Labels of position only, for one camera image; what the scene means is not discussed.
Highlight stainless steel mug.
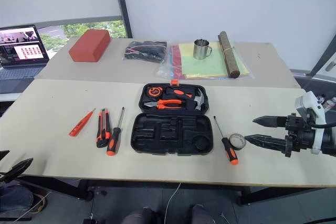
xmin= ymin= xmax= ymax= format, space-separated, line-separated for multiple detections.
xmin=193 ymin=38 xmax=213 ymax=60

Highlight dark blue fabric bundle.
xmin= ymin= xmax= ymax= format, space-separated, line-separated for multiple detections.
xmin=0 ymin=184 xmax=34 ymax=220

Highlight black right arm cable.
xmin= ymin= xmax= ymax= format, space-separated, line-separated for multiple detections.
xmin=311 ymin=121 xmax=336 ymax=130

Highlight red rectangular foam block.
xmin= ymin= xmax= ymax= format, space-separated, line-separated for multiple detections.
xmin=68 ymin=29 xmax=111 ymax=63

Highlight open grey laptop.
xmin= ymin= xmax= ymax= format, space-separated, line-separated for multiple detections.
xmin=0 ymin=24 xmax=50 ymax=94

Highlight small black floor device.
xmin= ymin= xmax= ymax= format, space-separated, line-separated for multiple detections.
xmin=83 ymin=214 xmax=106 ymax=224

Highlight black orange utility knife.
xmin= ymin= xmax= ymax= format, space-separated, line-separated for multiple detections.
xmin=96 ymin=108 xmax=113 ymax=149

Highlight clear bag of black cables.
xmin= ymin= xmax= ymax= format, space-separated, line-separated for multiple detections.
xmin=123 ymin=40 xmax=169 ymax=65

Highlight black plastic tool case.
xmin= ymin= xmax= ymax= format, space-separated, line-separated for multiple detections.
xmin=130 ymin=79 xmax=214 ymax=157

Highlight claw hammer black orange handle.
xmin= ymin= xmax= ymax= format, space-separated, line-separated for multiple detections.
xmin=167 ymin=88 xmax=207 ymax=111

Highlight orange voltage tester screwdriver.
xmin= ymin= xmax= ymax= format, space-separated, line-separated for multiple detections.
xmin=68 ymin=108 xmax=97 ymax=137

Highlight black table frame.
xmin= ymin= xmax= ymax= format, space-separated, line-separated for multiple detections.
xmin=15 ymin=175 xmax=328 ymax=207

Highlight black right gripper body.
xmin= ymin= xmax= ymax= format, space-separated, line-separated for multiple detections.
xmin=285 ymin=113 xmax=316 ymax=158

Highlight grey metal frame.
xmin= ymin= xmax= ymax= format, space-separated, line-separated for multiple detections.
xmin=309 ymin=50 xmax=336 ymax=78

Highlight orange black tape measure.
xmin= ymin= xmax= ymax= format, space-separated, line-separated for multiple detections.
xmin=147 ymin=86 xmax=162 ymax=99

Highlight thin-shaft black orange screwdriver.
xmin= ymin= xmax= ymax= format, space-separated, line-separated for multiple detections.
xmin=213 ymin=115 xmax=239 ymax=166

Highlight thick-shaft black orange screwdriver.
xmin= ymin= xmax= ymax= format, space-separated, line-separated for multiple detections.
xmin=106 ymin=106 xmax=125 ymax=156

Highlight small bottles cluster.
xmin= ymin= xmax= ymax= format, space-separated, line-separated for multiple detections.
xmin=317 ymin=94 xmax=336 ymax=112

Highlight black window frame post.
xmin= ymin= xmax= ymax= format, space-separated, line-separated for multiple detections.
xmin=112 ymin=0 xmax=133 ymax=39

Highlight white floor cable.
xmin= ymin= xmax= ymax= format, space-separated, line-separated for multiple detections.
xmin=164 ymin=182 xmax=183 ymax=224

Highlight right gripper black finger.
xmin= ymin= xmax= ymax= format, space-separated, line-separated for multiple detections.
xmin=253 ymin=115 xmax=287 ymax=129
xmin=244 ymin=134 xmax=293 ymax=158

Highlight rolled brown mat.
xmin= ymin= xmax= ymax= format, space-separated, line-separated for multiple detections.
xmin=218 ymin=30 xmax=242 ymax=79

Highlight orange handled pliers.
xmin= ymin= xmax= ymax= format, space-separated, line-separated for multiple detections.
xmin=143 ymin=99 xmax=183 ymax=110

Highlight dark rounded shape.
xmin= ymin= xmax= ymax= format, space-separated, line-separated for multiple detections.
xmin=121 ymin=206 xmax=161 ymax=224
xmin=190 ymin=204 xmax=216 ymax=224

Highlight clear bag of coloured paper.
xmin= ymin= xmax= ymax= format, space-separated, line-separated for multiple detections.
xmin=154 ymin=41 xmax=256 ymax=80

